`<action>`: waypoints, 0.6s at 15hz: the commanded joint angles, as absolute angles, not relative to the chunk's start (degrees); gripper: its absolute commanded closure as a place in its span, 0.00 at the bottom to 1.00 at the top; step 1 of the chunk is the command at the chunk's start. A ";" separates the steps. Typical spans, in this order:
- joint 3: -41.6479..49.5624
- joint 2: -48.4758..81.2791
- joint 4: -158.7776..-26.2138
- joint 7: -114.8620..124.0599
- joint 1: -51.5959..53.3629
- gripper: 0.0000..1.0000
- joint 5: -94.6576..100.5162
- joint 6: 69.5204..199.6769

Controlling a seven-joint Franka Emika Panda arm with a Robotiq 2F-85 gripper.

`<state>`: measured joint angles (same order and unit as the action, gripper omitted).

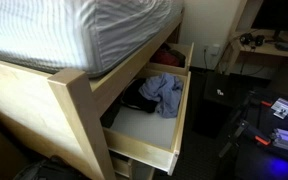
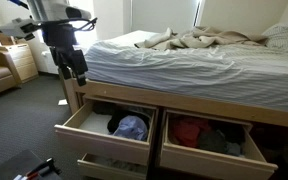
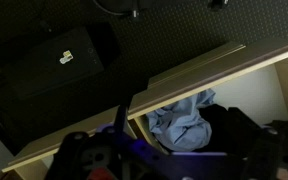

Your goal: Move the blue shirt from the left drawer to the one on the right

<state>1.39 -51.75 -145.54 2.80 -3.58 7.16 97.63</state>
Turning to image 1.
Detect blue shirt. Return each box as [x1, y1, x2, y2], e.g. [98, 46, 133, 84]
[138, 72, 185, 119]

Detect light wooden bed drawer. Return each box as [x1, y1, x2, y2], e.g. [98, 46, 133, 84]
[146, 42, 196, 77]
[100, 67, 192, 177]

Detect black garment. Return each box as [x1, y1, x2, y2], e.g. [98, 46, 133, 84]
[120, 78, 160, 114]

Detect red garment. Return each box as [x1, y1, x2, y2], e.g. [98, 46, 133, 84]
[149, 49, 181, 68]

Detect dark grey garment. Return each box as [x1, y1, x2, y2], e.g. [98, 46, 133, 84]
[168, 48, 187, 68]

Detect black box with white logo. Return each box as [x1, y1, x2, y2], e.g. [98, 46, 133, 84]
[192, 71, 252, 140]

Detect black and red clamp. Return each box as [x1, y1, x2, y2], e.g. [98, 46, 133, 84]
[239, 94, 274, 108]
[217, 119, 274, 160]

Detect mattress with striped sheet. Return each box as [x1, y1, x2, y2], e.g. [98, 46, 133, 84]
[0, 0, 185, 79]

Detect black headphones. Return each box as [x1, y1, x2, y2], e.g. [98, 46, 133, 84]
[239, 32, 266, 47]

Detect black work table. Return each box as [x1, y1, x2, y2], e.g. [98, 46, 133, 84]
[216, 87, 288, 180]

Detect light wooden desk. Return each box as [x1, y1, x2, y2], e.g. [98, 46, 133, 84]
[217, 0, 288, 76]

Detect black monitor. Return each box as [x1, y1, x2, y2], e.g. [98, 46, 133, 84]
[251, 0, 288, 41]

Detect black power cable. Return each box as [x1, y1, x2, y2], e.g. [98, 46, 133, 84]
[202, 47, 209, 71]

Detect white wall outlet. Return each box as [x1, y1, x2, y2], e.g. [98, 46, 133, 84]
[201, 42, 221, 57]

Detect black desk cable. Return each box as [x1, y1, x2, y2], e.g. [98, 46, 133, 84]
[216, 32, 242, 76]

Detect light wooden bed frame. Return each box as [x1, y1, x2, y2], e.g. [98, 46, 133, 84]
[0, 7, 185, 180]

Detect aluminium bracket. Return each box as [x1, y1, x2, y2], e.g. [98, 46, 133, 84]
[270, 97, 288, 120]

